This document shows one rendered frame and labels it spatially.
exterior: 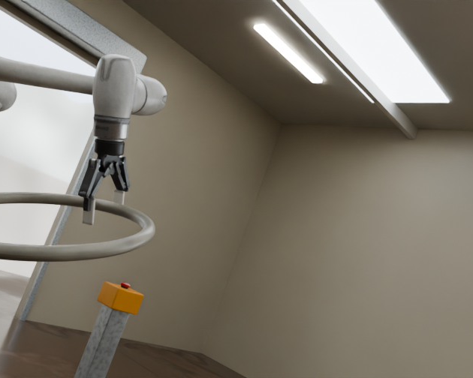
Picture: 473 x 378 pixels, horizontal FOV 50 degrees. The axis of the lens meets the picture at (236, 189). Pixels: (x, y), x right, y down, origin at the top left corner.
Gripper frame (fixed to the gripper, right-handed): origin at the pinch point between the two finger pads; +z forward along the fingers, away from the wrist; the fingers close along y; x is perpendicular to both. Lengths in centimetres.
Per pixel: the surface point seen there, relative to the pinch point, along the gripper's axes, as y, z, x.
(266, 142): -705, 24, -150
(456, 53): -433, -108, 101
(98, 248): 34.1, -3.4, 21.3
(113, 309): -41, 46, -19
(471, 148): -584, -16, 146
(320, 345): -530, 266, 8
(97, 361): -37, 65, -21
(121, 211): 2.7, -2.9, 6.8
